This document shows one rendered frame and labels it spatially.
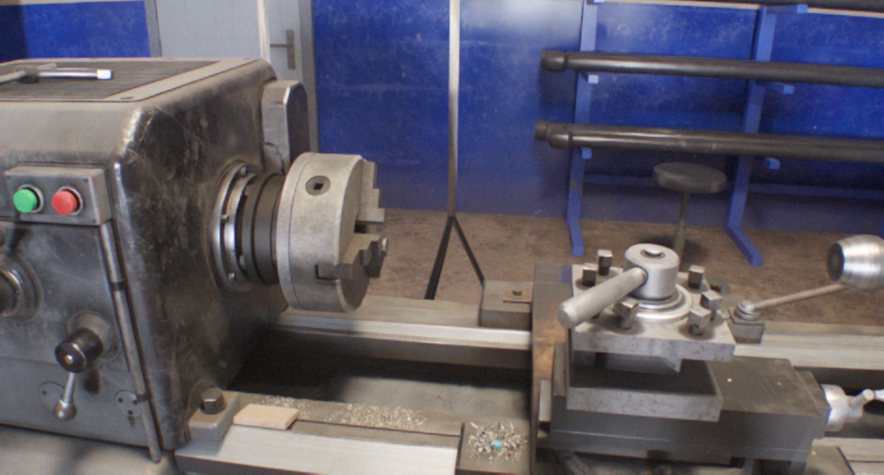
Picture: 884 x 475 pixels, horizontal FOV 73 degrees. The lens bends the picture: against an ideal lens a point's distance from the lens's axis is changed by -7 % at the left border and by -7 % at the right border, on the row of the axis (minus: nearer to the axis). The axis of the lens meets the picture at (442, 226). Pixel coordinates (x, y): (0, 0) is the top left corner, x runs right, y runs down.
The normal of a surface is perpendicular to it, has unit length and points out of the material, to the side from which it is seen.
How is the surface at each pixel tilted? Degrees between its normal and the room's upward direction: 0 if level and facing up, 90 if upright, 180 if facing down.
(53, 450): 0
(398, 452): 36
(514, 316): 90
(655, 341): 90
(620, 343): 90
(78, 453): 0
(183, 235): 90
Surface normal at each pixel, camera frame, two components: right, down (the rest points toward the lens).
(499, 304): 0.01, -0.93
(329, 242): -0.12, 0.11
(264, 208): -0.09, -0.34
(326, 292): -0.12, 0.68
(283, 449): -0.07, -0.54
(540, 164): -0.13, 0.37
